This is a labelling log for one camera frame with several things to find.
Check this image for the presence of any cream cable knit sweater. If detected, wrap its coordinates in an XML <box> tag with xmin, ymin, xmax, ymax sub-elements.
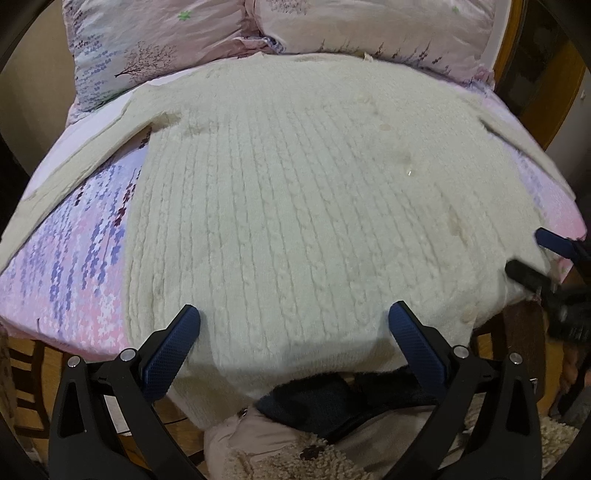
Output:
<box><xmin>0</xmin><ymin>51</ymin><xmax>578</xmax><ymax>428</ymax></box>

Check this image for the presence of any floral pink bed sheet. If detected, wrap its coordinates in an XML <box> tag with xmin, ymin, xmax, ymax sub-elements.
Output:
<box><xmin>0</xmin><ymin>68</ymin><xmax>588</xmax><ymax>358</ymax></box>

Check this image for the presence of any beige fleece jacket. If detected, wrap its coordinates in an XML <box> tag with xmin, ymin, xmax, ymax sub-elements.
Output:
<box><xmin>202</xmin><ymin>391</ymin><xmax>578</xmax><ymax>480</ymax></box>

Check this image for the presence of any black dark garment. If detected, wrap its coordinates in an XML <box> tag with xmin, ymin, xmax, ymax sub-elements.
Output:
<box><xmin>256</xmin><ymin>366</ymin><xmax>437</xmax><ymax>444</ymax></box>

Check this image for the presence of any wooden headboard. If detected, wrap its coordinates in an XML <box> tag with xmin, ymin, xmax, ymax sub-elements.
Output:
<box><xmin>494</xmin><ymin>1</ymin><xmax>590</xmax><ymax>149</ymax></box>

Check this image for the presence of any right floral pink pillow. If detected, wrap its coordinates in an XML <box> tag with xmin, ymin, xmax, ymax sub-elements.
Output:
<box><xmin>245</xmin><ymin>0</ymin><xmax>496</xmax><ymax>83</ymax></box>

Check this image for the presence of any floral pink pillow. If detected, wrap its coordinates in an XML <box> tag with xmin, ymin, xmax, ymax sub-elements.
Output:
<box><xmin>62</xmin><ymin>0</ymin><xmax>270</xmax><ymax>120</ymax></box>
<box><xmin>245</xmin><ymin>0</ymin><xmax>496</xmax><ymax>83</ymax></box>

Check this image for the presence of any left floral pink pillow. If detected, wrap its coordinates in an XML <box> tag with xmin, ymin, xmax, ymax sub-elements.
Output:
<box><xmin>62</xmin><ymin>0</ymin><xmax>270</xmax><ymax>120</ymax></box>

